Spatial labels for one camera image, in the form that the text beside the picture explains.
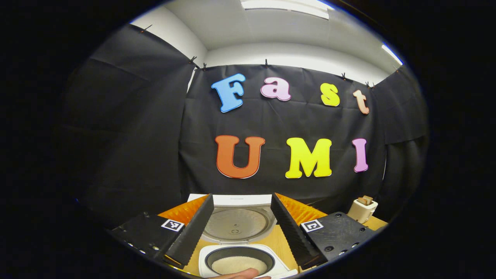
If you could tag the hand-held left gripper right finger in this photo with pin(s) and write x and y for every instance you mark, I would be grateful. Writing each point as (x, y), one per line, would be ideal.
(290, 234)

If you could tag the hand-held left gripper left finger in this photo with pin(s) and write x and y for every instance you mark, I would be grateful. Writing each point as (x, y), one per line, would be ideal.
(192, 234)

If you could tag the white rice cooker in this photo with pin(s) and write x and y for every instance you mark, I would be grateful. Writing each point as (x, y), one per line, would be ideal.
(236, 224)

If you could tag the white toaster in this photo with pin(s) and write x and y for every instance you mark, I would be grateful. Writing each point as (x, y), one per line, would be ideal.
(362, 211)

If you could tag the black backdrop cloth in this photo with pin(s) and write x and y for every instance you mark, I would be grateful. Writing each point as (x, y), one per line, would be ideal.
(155, 135)

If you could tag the small ceiling light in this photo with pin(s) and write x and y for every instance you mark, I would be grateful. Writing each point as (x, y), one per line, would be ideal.
(392, 54)

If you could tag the long ceiling light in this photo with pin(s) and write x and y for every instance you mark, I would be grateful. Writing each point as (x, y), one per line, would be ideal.
(286, 7)

